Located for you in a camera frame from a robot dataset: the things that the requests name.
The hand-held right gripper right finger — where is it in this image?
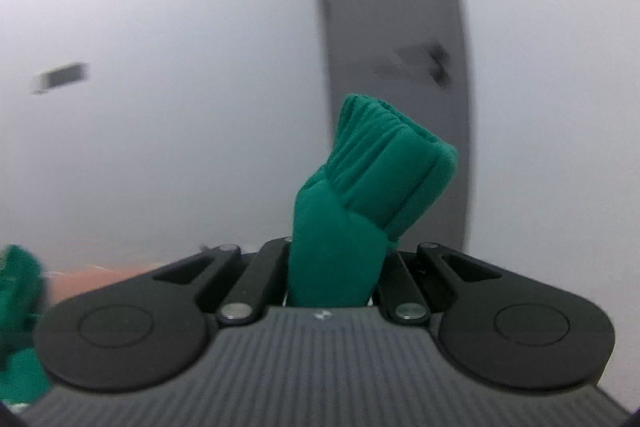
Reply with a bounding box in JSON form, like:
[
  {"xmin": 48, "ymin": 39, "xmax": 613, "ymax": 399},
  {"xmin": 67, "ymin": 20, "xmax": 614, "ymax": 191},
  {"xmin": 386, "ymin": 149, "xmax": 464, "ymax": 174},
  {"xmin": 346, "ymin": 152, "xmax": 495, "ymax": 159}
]
[{"xmin": 380, "ymin": 242, "xmax": 503, "ymax": 325}]

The green printed sweatshirt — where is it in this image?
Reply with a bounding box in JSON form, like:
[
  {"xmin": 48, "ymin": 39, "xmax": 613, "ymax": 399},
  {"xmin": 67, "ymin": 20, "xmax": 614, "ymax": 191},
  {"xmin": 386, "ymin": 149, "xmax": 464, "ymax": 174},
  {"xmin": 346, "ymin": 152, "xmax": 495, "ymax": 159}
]
[{"xmin": 0, "ymin": 93, "xmax": 458, "ymax": 408}]

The black door handle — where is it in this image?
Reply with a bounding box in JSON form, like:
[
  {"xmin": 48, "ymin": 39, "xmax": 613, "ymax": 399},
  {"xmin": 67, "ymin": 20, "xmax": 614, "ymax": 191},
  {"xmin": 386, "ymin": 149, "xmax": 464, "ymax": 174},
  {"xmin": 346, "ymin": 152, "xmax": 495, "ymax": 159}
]
[{"xmin": 370, "ymin": 42, "xmax": 451, "ymax": 90}]

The grey wall switch panel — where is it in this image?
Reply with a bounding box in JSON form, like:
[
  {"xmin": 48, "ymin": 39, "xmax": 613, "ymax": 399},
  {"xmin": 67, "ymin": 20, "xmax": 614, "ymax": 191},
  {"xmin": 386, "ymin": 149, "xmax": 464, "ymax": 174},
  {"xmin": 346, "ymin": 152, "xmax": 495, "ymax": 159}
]
[{"xmin": 31, "ymin": 63, "xmax": 90, "ymax": 95}]

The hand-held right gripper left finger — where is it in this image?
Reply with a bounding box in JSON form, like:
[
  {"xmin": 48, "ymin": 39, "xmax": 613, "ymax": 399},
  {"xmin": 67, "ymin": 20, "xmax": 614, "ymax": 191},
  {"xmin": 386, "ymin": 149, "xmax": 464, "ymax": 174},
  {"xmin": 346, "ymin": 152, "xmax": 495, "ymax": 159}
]
[{"xmin": 150, "ymin": 238, "xmax": 291, "ymax": 327}]

